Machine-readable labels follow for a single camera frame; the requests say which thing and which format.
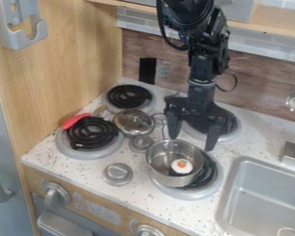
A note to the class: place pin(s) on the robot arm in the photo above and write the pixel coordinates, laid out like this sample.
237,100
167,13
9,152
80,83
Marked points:
199,27

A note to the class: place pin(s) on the toy stove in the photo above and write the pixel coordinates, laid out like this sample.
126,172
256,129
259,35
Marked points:
92,135

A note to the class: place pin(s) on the toy sushi roll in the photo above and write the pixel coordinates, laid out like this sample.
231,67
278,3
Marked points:
182,166

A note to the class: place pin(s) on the grey toy fridge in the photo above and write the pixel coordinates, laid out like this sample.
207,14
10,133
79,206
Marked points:
2,159

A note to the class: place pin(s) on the tap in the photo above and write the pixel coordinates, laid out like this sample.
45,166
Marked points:
294,151

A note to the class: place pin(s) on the red spatula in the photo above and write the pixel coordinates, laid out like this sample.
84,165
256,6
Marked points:
75,120

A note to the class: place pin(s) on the toy sink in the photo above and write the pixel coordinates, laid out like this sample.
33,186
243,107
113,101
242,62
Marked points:
265,199

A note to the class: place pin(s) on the grey wall holder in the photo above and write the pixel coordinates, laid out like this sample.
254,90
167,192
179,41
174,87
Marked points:
14,24

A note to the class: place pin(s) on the silver pot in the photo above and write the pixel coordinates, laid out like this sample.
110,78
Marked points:
162,159

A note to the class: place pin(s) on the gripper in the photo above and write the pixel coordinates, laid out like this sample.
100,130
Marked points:
200,104

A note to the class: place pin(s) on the silver lid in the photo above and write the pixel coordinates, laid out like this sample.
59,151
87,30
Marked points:
133,122

